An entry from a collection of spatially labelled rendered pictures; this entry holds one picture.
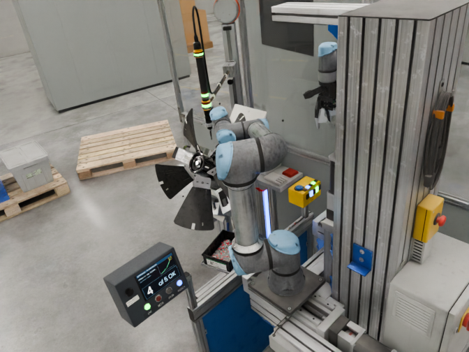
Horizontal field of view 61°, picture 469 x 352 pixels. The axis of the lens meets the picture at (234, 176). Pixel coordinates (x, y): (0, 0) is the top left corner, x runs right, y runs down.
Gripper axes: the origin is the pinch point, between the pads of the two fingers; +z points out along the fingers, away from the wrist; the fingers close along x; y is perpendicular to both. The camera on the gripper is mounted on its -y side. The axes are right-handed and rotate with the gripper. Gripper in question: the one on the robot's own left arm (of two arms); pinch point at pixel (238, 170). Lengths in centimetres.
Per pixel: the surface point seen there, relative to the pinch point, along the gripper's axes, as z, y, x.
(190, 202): 18.9, -19.5, 27.1
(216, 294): 29, -48, -17
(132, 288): -16, -72, -19
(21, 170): 77, -61, 302
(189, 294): 15, -57, -17
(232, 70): -9, 57, 54
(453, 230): 66, 58, -78
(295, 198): 31.5, 16.9, -13.9
